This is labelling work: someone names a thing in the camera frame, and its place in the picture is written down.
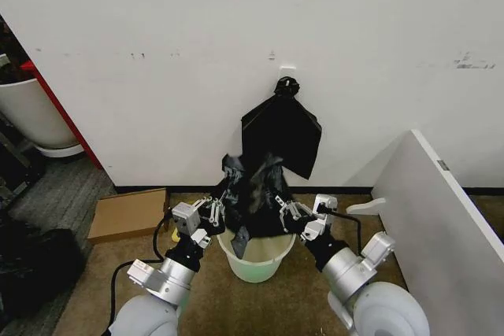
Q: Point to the black knotted plastic bag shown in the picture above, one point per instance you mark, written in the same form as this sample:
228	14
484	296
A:
281	131

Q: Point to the black metal rack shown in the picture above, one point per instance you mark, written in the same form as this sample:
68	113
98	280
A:
17	155

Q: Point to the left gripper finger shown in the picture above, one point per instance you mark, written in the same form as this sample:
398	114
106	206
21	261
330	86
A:
216	214
202	201

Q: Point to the black garbage bag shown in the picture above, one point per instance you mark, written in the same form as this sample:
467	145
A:
256	198

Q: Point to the pale translucent trash bin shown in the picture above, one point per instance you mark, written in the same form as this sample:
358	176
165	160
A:
256	269

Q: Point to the flat brown cardboard box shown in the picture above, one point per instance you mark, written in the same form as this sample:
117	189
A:
126	214

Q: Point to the white round planter pot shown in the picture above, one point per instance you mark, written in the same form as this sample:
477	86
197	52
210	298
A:
33	115

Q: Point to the white board panel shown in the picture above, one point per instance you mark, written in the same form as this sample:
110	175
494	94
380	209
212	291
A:
437	218

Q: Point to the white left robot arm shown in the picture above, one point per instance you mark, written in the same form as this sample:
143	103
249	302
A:
145	316

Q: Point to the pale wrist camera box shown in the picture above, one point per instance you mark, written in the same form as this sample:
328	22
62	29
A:
187	218
325	206

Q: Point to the black backpack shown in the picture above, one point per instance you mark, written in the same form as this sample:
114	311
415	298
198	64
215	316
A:
35	265

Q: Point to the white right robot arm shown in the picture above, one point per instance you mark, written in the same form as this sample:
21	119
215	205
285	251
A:
378	304

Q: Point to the white curved furniture foot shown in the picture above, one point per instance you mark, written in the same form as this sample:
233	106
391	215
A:
366	205

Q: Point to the small yellow object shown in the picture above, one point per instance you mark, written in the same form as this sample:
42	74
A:
175	236

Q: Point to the white adhesive wall hook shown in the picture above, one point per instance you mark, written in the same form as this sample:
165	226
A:
287	70

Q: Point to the white planter saucer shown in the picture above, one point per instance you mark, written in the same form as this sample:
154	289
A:
59	151

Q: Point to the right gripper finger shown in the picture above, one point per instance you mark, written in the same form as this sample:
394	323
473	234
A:
301	209
285	216

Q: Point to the small metal hinge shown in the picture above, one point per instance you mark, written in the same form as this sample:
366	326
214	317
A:
444	165

